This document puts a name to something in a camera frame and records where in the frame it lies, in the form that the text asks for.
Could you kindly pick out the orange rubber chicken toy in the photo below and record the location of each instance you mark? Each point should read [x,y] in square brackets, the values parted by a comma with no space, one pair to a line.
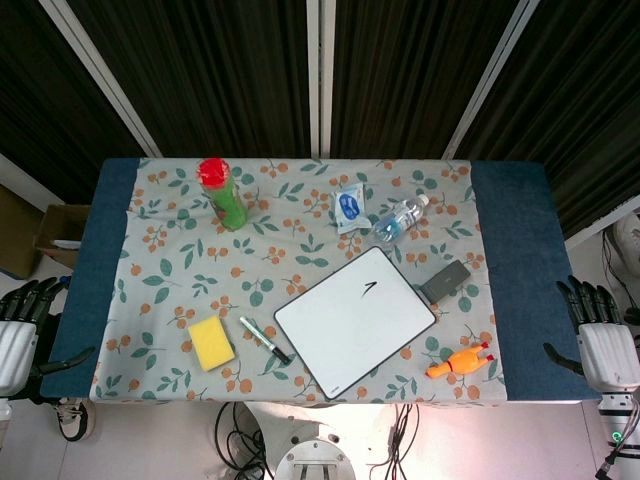
[462,361]

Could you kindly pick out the floral tablecloth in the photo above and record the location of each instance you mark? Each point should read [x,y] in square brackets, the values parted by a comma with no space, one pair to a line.
[300,260]

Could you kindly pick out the clear plastic water bottle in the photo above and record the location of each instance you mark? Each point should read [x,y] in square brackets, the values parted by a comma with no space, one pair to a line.
[400,218]

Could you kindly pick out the black white sneaker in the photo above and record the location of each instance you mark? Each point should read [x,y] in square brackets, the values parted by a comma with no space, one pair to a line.
[74,417]

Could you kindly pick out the white dry-erase board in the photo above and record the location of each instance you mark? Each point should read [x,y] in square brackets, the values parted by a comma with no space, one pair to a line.
[355,320]

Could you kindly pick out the black whiteboard marker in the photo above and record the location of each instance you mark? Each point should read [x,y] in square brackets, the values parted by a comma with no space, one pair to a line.
[263,338]

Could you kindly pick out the green can red lid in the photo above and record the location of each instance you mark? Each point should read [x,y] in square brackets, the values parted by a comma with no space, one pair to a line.
[223,195]

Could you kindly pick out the yellow sponge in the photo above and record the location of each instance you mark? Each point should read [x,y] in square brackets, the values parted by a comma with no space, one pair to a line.
[211,342]

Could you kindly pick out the blue table cover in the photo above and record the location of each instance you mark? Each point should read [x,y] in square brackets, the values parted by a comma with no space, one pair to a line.
[310,280]

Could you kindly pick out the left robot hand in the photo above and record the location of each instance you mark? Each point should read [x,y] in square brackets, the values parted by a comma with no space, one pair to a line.
[20,325]

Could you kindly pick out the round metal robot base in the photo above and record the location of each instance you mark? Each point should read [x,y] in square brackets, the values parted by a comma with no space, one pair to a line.
[315,460]

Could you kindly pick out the brown cardboard box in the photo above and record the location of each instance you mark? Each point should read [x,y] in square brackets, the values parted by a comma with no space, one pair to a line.
[47,235]

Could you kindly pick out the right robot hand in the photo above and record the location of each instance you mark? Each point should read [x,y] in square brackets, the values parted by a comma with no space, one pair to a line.
[597,340]

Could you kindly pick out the dark grey board eraser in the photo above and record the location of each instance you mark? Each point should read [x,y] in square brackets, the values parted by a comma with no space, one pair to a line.
[445,282]

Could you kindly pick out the white blue wet wipes pack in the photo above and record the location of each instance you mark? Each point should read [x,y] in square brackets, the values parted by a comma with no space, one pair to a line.
[351,207]

